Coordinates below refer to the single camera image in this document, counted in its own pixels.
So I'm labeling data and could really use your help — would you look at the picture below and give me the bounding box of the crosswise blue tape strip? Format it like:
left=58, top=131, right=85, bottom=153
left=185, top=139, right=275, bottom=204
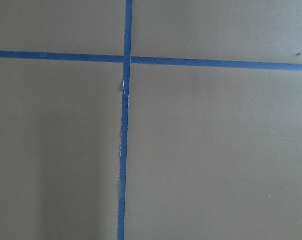
left=0, top=50, right=302, bottom=72

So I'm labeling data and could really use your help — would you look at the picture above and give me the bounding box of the brown paper table cover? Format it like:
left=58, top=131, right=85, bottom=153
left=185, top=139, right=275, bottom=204
left=0, top=0, right=302, bottom=240

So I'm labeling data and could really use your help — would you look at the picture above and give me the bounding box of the long blue tape strip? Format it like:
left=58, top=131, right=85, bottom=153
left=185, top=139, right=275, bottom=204
left=117, top=0, right=133, bottom=240

